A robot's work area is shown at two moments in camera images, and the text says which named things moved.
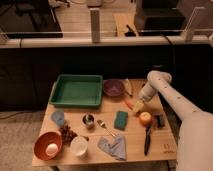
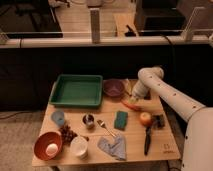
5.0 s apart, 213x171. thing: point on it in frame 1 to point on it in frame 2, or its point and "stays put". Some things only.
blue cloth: x=117 y=147 stays put
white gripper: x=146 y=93 to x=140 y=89
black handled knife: x=147 y=140 stays put
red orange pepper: x=129 y=105 stays put
